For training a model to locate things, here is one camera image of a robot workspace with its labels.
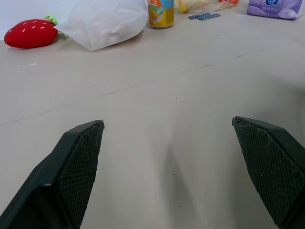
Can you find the orange round object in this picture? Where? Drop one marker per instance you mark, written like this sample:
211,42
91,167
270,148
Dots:
227,1

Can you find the purple tissue pack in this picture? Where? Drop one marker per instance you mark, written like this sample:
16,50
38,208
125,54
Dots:
274,8

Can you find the orange juice drink can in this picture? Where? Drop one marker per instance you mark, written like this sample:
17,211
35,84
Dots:
161,13

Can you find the yellow snack in clear bag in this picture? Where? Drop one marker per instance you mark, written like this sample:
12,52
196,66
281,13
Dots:
190,4

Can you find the white translucent plastic bag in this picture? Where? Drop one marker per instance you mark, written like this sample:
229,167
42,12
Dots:
104,21

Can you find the red strawberry plush toy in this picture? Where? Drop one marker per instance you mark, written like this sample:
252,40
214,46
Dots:
29,33

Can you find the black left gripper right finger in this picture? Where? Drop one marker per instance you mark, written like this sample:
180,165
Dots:
271,167

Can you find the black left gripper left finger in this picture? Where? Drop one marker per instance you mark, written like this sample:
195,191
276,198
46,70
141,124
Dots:
64,176

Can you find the blue plastic comb strip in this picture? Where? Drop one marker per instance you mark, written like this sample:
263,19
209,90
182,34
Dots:
209,16
196,16

